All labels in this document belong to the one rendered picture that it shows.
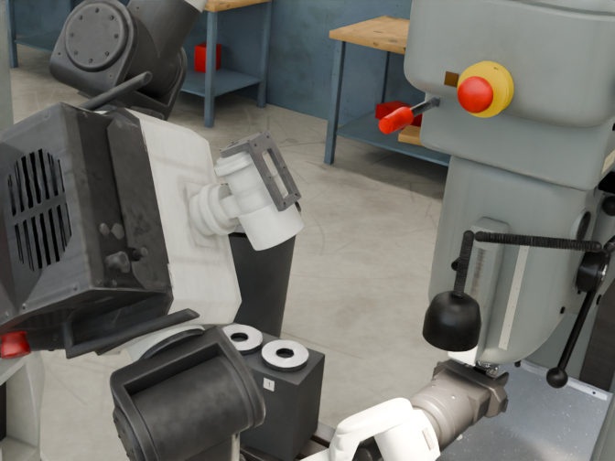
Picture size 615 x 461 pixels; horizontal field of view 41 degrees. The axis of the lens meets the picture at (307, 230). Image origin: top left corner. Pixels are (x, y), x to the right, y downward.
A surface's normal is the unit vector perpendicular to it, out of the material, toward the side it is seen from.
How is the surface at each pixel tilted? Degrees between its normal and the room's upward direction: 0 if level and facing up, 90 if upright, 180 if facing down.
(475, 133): 90
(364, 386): 0
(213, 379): 18
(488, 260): 90
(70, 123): 60
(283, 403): 90
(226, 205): 90
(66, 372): 0
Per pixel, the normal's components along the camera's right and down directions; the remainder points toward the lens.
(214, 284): 0.85, -0.30
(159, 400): 0.04, -0.72
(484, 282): -0.54, 0.33
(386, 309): 0.08, -0.90
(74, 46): -0.31, -0.08
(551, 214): -0.08, 0.43
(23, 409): -0.31, 0.40
